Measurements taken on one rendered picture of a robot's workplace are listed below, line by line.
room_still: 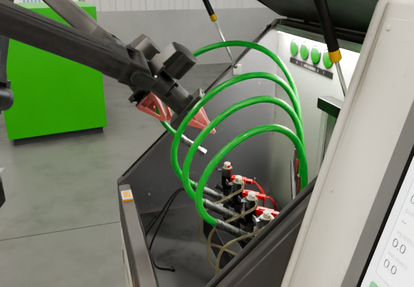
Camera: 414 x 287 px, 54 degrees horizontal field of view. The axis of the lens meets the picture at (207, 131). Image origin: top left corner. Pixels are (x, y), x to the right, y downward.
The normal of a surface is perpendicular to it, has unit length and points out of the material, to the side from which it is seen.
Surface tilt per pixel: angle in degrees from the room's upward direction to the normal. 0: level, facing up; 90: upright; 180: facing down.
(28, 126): 90
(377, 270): 76
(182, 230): 0
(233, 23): 90
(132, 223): 0
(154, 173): 90
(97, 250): 0
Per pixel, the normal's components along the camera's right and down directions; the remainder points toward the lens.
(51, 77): 0.41, 0.33
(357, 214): -0.93, -0.12
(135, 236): 0.00, -0.93
